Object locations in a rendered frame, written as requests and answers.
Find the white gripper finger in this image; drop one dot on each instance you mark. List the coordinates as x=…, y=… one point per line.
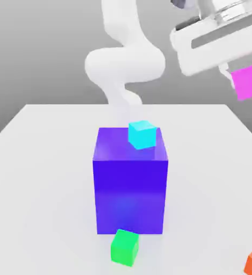
x=225, y=72

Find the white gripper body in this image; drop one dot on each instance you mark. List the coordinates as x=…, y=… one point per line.
x=186, y=53

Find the small magenta cube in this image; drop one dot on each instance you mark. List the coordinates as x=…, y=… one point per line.
x=249, y=82

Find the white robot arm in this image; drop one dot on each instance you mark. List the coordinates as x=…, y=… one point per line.
x=125, y=64

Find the small cyan cube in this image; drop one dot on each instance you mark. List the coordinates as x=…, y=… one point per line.
x=141, y=135

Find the small green cube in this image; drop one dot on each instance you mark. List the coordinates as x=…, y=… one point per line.
x=124, y=248

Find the large blue box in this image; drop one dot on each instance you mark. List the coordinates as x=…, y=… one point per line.
x=130, y=193

